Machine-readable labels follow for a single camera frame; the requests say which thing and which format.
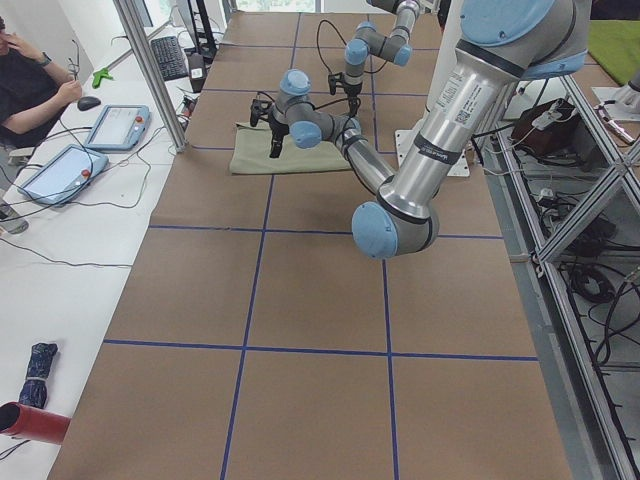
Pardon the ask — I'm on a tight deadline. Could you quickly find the olive green long-sleeve shirt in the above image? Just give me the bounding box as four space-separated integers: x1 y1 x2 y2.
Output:
229 122 351 175

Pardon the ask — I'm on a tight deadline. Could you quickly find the teach pendant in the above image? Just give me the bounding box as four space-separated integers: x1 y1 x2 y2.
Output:
84 105 150 153
18 145 108 206

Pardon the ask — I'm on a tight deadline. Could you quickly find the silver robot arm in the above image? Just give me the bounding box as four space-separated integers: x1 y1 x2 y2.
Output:
328 1 425 117
251 1 591 259

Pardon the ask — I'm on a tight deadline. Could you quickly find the green plastic tool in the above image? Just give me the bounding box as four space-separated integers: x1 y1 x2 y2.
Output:
91 68 114 89

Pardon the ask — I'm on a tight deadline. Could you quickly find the dark blue folded umbrella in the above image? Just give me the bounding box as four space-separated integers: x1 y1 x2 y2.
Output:
18 342 58 409

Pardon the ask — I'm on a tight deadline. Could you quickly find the teach pendant upper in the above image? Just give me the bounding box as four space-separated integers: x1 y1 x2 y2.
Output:
84 105 150 153

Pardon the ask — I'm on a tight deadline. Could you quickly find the grey aluminium post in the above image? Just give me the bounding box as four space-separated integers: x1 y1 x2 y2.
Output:
113 0 187 153

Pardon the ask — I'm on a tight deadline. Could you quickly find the teach pendant lower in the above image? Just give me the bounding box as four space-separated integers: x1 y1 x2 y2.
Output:
18 145 108 206

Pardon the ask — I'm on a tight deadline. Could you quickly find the red cylinder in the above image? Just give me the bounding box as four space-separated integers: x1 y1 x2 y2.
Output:
1 402 71 445

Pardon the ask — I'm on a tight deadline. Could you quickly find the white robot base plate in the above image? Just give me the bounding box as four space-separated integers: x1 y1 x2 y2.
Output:
394 129 470 177

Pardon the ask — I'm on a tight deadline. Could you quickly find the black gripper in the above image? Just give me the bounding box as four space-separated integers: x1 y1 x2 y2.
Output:
327 72 363 118
249 98 289 158

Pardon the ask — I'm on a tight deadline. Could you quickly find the black keyboard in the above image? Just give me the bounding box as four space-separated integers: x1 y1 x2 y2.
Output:
150 36 189 81

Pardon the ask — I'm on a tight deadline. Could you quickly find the black computer mouse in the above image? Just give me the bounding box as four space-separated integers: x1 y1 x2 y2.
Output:
77 96 101 112

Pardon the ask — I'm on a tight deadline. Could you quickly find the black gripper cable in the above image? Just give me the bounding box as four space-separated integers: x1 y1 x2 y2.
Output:
315 19 381 76
254 90 354 131

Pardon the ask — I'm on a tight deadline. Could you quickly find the seated person in black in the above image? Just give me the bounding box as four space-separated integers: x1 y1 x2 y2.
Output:
1 25 83 148

